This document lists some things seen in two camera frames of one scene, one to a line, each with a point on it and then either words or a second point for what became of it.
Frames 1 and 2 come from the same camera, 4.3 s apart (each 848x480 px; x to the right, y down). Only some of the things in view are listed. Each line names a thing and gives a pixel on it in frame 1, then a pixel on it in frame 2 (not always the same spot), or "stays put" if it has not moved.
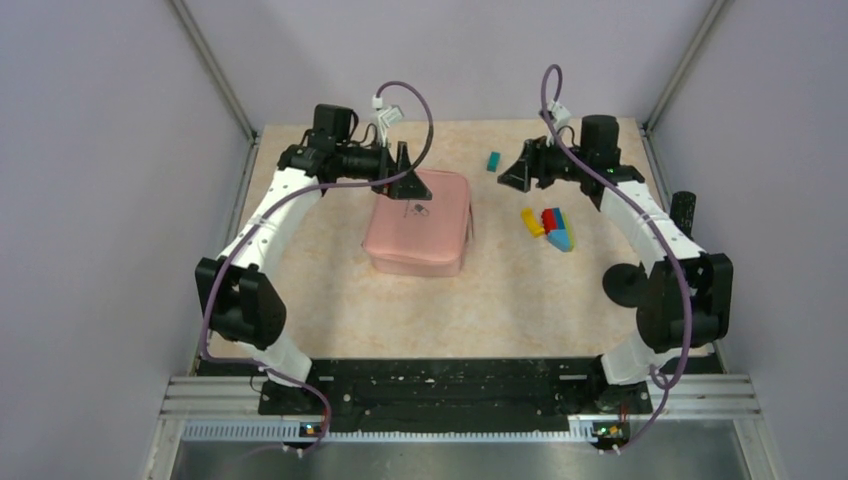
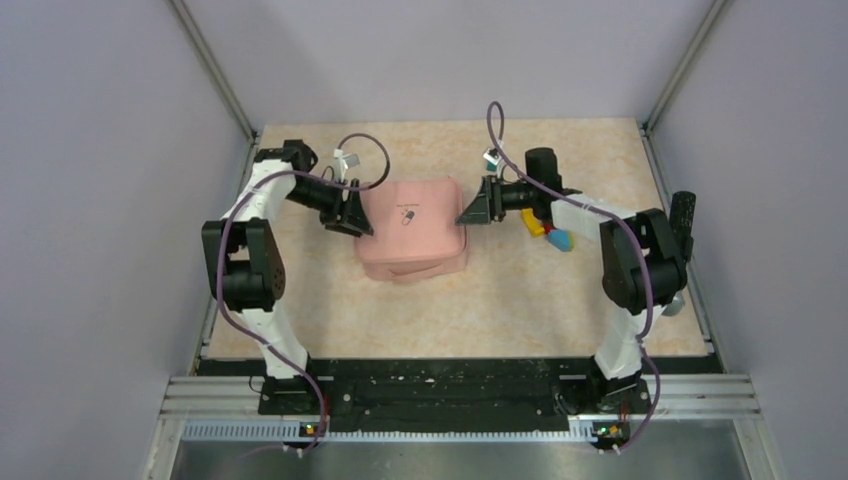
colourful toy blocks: x=555 y=227 stays put
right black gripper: x=531 y=165 → x=488 y=206
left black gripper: x=386 y=168 → x=347 y=215
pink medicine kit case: x=422 y=238 stays put
